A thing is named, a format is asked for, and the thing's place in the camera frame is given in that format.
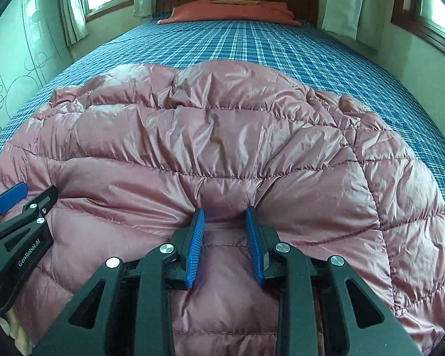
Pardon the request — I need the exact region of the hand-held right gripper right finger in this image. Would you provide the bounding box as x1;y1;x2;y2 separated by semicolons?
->
244;206;421;356

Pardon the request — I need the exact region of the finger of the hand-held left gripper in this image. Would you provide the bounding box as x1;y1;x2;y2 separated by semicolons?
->
0;181;29;227
0;185;60;247

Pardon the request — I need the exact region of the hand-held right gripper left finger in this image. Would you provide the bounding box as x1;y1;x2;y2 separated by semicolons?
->
33;208;206;356

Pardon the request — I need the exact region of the pink puffer jacket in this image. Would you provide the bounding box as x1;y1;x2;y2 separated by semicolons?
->
0;61;445;356

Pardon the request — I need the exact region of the person's left hand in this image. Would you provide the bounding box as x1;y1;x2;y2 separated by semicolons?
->
0;302;36;347

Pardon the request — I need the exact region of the glossy wardrobe with circle pattern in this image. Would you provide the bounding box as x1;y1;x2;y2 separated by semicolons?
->
0;0;75;156

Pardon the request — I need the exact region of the narrow pale green curtain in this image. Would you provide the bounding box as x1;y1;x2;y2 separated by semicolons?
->
61;0;90;47

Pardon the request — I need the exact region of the bed with blue plaid sheet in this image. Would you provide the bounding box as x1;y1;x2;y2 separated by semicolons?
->
0;17;445;231

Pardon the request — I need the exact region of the folded pink blanket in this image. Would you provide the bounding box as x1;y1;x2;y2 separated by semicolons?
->
158;1;302;26

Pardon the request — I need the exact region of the wide white curtain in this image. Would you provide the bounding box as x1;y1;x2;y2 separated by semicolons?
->
321;0;395;50

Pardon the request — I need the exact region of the wood-framed window beside bed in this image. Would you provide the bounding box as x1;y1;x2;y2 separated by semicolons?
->
391;0;445;66

